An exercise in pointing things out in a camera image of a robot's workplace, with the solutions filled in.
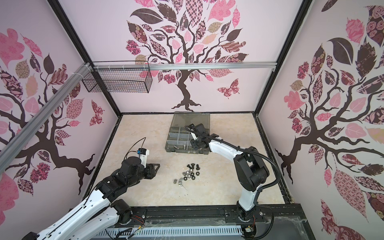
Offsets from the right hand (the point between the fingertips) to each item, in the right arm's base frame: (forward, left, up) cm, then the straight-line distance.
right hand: (196, 138), depth 93 cm
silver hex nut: (-19, +6, -9) cm, 22 cm away
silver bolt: (-2, +13, -8) cm, 16 cm away
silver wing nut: (-25, +10, -8) cm, 28 cm away
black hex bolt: (-14, +2, -9) cm, 17 cm away
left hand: (-21, +21, +3) cm, 30 cm away
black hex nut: (-20, 0, -9) cm, 22 cm away
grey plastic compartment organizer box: (+6, +12, -7) cm, 15 cm away
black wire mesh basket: (+33, +48, +25) cm, 63 cm away
